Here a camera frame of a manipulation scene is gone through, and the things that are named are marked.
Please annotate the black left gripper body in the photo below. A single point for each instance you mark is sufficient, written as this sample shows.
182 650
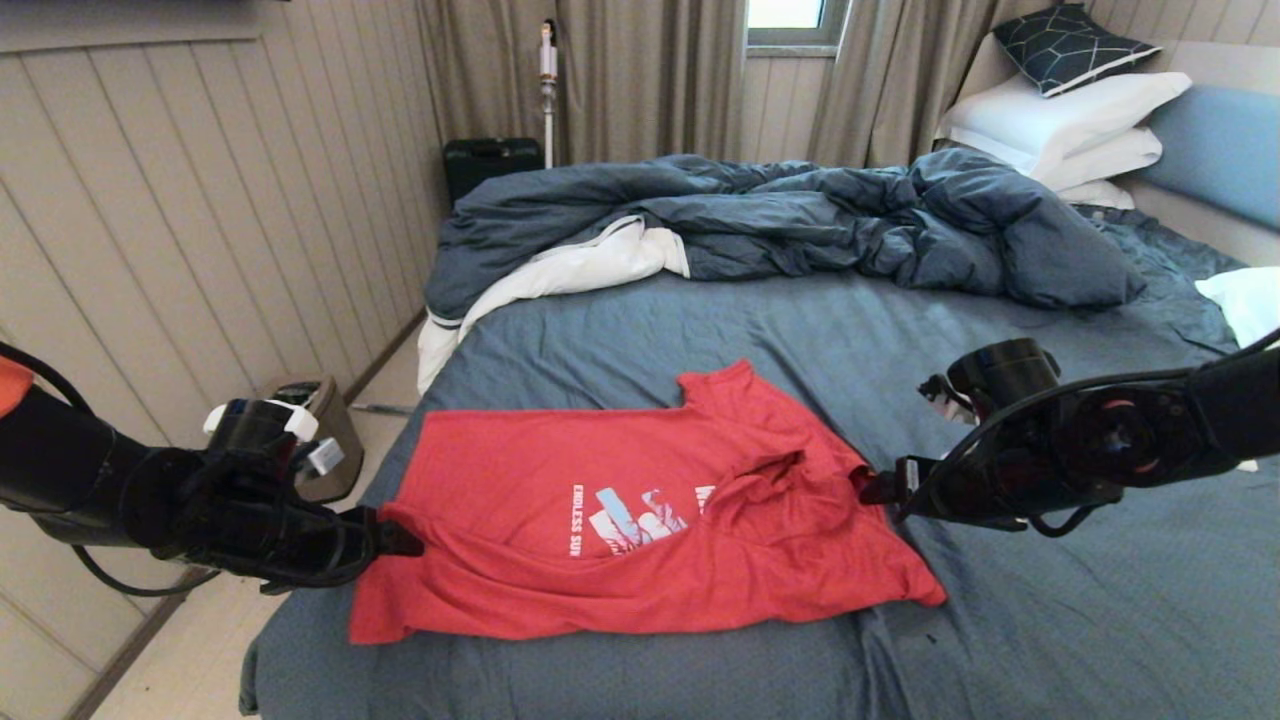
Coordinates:
280 540

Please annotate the black hard-shell suitcase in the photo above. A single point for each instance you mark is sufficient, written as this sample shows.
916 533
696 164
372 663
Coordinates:
490 165

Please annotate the flat white pillow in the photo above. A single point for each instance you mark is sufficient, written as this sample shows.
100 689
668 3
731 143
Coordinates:
1098 194

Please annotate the grey framed window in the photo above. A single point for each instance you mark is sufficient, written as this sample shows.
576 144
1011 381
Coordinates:
785 12

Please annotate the wide beige curtain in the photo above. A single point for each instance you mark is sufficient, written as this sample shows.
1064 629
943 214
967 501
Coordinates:
640 80

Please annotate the red printed t-shirt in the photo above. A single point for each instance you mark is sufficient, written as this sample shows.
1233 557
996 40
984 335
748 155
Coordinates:
520 470

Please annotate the dark blue crumpled duvet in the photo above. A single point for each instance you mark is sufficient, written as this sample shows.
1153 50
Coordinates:
800 215

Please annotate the thin grey metal rod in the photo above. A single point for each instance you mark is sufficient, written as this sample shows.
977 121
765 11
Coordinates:
385 409

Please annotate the medium white pillow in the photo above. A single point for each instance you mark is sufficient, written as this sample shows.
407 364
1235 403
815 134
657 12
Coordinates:
1105 155

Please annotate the white stick vacuum cleaner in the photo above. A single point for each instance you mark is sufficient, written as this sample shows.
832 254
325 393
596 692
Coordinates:
548 60

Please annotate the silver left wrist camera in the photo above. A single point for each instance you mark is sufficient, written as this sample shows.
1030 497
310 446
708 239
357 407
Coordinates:
325 457

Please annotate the large white pillow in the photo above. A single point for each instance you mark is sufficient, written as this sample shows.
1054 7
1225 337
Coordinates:
1060 115

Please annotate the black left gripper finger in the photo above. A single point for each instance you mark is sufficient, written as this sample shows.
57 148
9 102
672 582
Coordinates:
395 547
395 525

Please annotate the blue-grey bed sheet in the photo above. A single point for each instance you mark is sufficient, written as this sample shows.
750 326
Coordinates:
1000 600

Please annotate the narrow beige curtain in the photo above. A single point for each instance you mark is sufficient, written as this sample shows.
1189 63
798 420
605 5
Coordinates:
880 80

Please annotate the blue padded headboard cushion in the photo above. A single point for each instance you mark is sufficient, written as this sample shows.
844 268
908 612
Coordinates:
1220 145

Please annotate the dark geometric patterned cushion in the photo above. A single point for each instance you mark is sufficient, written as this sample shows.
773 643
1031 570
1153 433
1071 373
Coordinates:
1065 50

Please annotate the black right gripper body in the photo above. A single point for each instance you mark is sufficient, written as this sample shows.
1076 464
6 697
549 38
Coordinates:
1000 485

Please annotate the beige bed headboard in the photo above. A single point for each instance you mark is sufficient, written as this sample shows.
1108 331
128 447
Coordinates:
1230 65

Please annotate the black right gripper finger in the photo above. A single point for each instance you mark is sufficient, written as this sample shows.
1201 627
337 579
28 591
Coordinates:
885 478
882 495

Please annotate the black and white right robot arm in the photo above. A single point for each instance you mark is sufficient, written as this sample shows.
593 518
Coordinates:
1240 410

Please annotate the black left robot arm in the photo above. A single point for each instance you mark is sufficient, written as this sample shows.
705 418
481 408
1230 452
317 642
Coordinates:
60 470

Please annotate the brown square trash bin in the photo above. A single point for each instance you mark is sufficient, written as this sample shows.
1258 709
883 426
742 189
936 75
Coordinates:
350 470

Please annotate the white pillow with rounded corner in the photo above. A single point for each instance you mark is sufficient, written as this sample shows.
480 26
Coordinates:
1245 300

